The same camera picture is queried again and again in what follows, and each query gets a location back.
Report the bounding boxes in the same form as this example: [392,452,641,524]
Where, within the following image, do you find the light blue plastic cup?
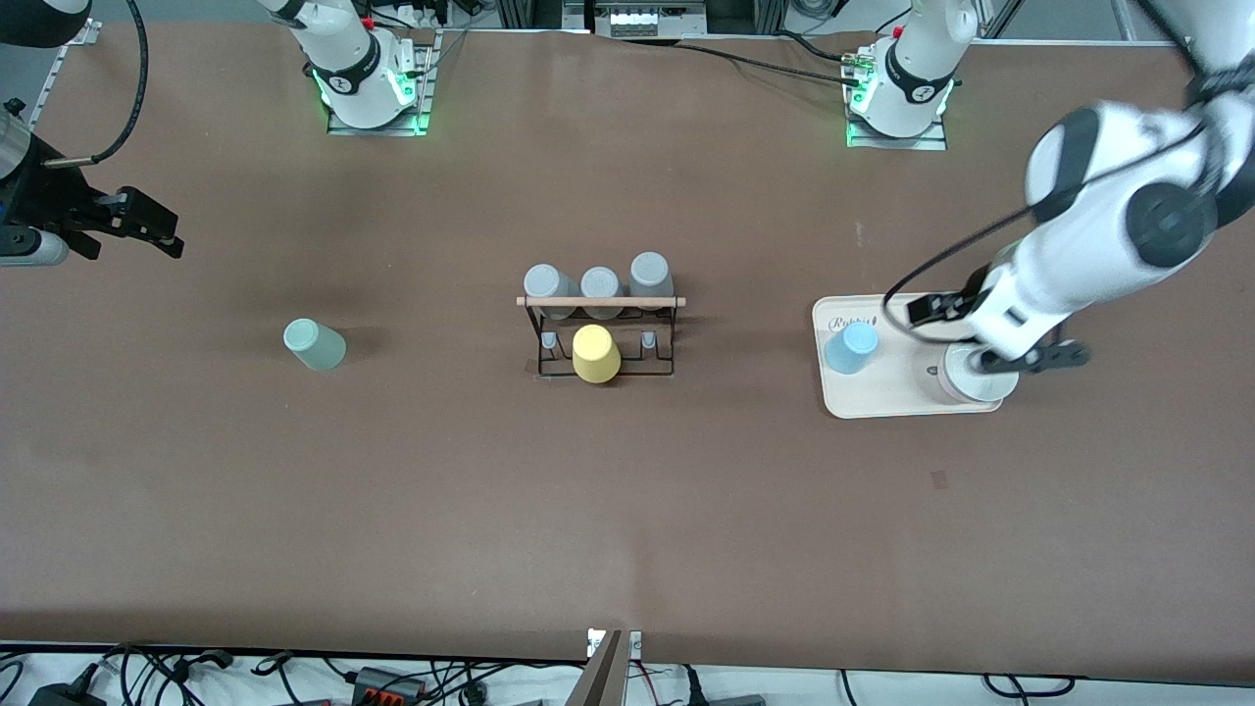
[824,323,879,376]

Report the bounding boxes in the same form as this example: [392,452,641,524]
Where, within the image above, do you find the mint green plastic cup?
[283,319,347,372]

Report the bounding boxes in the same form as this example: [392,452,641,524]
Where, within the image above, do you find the white bowl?
[936,338,1021,405]

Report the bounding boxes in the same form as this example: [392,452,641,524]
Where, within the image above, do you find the cream plastic tray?
[812,291,1006,420]

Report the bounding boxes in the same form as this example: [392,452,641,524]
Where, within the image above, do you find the grey plastic cup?
[627,252,676,313]
[524,264,581,321]
[580,266,625,320]

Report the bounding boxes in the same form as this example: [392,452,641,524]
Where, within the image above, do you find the yellow plastic cup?
[572,325,623,384]

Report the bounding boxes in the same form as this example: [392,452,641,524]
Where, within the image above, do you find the white power strip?
[593,0,709,38]

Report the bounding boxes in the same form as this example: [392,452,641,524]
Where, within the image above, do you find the black power adapter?
[29,680,107,706]

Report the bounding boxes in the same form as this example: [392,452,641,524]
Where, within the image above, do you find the black box orange connectors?
[351,667,427,706]

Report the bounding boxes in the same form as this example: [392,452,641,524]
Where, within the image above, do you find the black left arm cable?
[882,59,1209,339]

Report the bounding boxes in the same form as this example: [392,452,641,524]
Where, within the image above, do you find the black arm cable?
[44,0,150,166]
[882,59,1209,339]

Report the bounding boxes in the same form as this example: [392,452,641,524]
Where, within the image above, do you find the aluminium table edge rail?
[29,18,102,128]

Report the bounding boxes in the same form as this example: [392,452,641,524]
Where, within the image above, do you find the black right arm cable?
[44,0,150,166]

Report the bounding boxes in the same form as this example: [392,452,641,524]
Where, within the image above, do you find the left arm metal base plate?
[845,49,950,151]

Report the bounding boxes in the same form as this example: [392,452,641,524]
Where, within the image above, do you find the aluminium frame profile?
[980,0,1030,40]

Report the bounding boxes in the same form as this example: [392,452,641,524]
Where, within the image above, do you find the short black table cable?
[775,31,866,64]

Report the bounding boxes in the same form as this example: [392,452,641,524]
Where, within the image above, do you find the long black table cable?
[627,37,862,87]

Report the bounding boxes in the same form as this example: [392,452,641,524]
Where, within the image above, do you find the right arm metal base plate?
[326,29,438,136]

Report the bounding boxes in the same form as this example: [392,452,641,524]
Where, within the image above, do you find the black wire cup rack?
[517,292,687,381]

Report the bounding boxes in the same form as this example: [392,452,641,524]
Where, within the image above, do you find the looped black floor cable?
[980,673,1079,699]

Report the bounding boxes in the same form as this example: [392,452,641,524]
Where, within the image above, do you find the tangled black floor cable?
[98,642,236,706]

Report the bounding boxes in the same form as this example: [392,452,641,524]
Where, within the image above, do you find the grey metal camera post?
[564,630,628,706]

